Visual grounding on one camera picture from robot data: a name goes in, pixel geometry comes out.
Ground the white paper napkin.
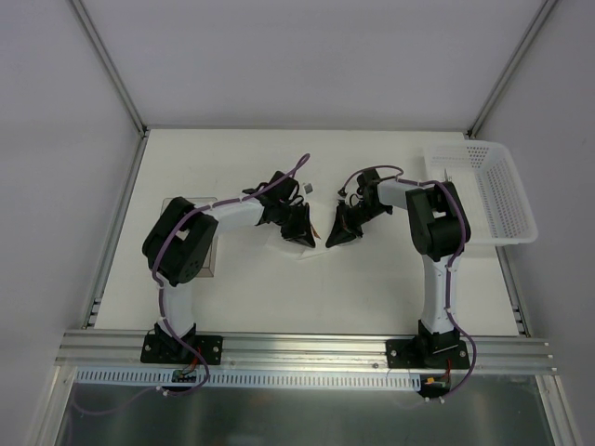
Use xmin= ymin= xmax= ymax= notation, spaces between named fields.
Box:
xmin=265 ymin=232 xmax=328 ymax=260

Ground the gold spoon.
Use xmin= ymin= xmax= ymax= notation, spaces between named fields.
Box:
xmin=311 ymin=225 xmax=322 ymax=240

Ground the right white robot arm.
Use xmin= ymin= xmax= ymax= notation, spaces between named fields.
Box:
xmin=325 ymin=167 xmax=471 ymax=370

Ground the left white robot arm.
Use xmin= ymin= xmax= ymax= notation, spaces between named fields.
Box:
xmin=141 ymin=171 xmax=316 ymax=364

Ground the clear plastic utensil tray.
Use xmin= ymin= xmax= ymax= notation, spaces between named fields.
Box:
xmin=158 ymin=197 xmax=218 ymax=284

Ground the white perforated plastic basket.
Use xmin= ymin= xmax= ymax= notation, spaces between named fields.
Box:
xmin=424 ymin=140 xmax=538 ymax=246

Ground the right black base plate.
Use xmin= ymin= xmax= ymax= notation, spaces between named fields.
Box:
xmin=385 ymin=337 xmax=470 ymax=370

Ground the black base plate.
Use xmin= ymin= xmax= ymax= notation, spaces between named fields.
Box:
xmin=139 ymin=333 xmax=223 ymax=365
xmin=385 ymin=337 xmax=470 ymax=370

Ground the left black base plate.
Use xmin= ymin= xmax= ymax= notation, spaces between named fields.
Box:
xmin=139 ymin=333 xmax=223 ymax=365

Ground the white slotted cable duct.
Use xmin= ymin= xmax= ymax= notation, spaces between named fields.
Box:
xmin=75 ymin=367 xmax=421 ymax=392

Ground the aluminium mounting rail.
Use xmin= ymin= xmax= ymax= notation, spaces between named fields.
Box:
xmin=55 ymin=329 xmax=559 ymax=375

